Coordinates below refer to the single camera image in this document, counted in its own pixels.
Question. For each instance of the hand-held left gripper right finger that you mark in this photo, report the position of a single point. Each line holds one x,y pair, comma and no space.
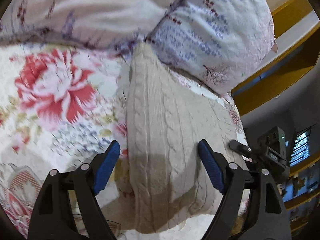
211,167

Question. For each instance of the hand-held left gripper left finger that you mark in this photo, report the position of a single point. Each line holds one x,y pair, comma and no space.
107,166

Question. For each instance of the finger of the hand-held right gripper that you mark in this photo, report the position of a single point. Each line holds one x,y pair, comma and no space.
240,148

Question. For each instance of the barred window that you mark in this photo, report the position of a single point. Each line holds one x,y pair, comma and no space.
301,146

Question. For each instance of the yellow wooden shelf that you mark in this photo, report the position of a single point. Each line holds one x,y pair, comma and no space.
303,197

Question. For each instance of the floral bedspread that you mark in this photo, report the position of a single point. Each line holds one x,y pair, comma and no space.
57,100

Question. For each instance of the white lavender-print pillow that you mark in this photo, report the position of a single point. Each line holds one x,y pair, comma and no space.
215,35

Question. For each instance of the pink floral pillow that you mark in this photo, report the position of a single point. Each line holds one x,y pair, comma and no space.
82,12

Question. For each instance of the yellow wooden frame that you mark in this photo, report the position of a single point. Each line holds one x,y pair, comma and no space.
275,80

